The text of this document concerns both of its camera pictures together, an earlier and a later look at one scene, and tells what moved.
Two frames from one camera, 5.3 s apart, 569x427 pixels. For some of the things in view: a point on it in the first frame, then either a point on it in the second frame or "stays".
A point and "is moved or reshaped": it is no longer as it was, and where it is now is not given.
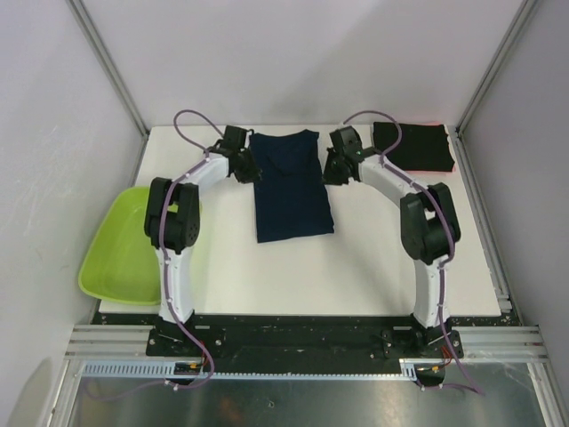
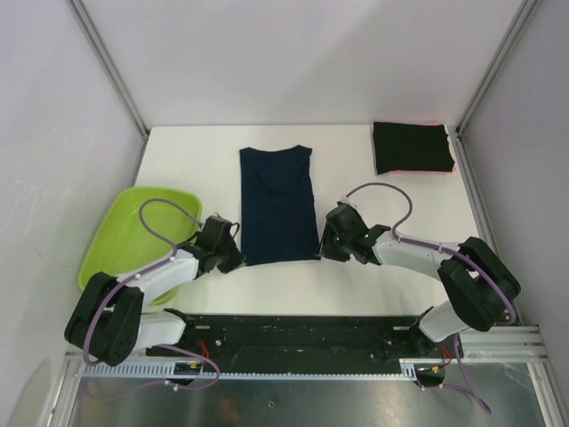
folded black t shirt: [424, 147] stays
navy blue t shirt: [290, 195] is moved or reshaped
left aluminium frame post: [108, 60] stays
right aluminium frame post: [456, 132] stays
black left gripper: [252, 175] to [236, 260]
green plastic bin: [121, 264] stays
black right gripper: [328, 177] to [326, 248]
